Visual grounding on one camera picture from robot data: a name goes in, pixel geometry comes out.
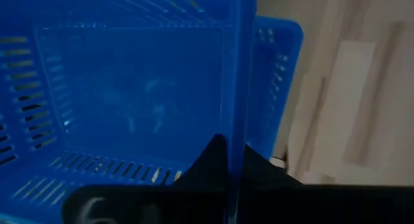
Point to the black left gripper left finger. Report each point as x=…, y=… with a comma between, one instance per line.
x=200, y=198

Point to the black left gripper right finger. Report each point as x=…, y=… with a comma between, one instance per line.
x=291, y=204

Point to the blue slotted plastic basket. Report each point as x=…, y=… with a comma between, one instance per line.
x=136, y=88
x=268, y=94

